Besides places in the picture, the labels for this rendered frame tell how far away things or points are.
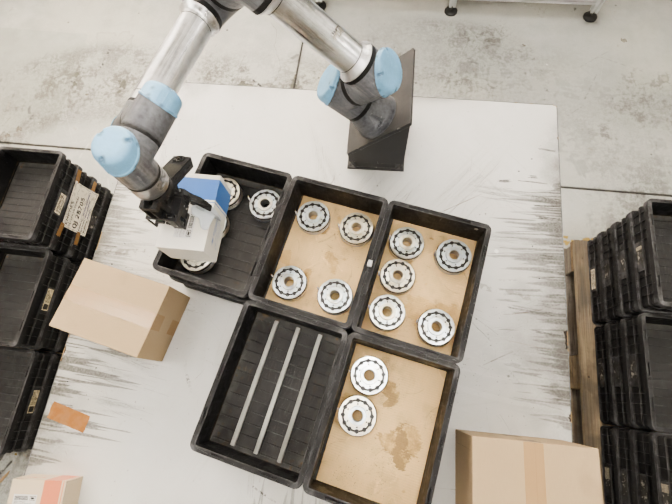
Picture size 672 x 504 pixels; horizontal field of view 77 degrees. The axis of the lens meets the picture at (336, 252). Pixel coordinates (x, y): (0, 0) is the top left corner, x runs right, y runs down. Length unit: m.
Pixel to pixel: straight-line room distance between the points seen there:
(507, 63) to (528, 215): 1.48
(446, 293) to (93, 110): 2.44
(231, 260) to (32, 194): 1.15
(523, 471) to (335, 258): 0.73
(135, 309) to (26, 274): 0.95
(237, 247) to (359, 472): 0.73
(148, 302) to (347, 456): 0.72
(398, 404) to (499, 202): 0.77
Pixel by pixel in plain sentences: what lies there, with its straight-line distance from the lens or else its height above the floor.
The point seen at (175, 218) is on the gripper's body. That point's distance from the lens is 0.96.
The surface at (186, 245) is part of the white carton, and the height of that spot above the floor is 1.14.
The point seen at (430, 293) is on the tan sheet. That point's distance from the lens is 1.27.
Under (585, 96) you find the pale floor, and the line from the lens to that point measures 2.90.
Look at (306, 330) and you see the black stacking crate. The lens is 1.24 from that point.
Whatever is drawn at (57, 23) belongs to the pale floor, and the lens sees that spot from 3.69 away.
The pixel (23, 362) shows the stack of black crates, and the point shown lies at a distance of 2.31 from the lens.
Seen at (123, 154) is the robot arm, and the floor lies 1.46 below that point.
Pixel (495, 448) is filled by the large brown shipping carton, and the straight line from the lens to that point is 1.20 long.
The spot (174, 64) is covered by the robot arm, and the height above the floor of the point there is 1.35.
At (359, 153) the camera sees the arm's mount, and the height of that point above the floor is 0.80.
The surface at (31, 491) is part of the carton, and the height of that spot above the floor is 0.77.
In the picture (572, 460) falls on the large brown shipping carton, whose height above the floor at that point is 0.90.
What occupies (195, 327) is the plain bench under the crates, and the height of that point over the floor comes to 0.70.
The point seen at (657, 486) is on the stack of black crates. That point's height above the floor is 0.48.
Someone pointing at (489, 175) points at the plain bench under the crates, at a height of 0.70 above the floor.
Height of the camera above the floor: 2.05
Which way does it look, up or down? 71 degrees down
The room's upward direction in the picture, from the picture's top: 11 degrees counter-clockwise
